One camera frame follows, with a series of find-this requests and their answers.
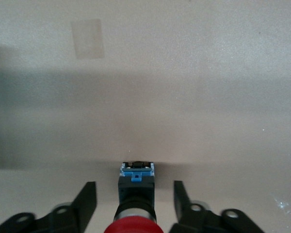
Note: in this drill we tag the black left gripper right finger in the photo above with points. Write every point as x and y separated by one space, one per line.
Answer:
191 211

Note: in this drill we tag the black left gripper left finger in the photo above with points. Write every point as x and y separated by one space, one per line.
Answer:
72 208

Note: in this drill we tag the red push button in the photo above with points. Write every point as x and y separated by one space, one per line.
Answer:
135 194

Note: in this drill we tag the small square tape patch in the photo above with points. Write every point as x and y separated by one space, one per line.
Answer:
87 38

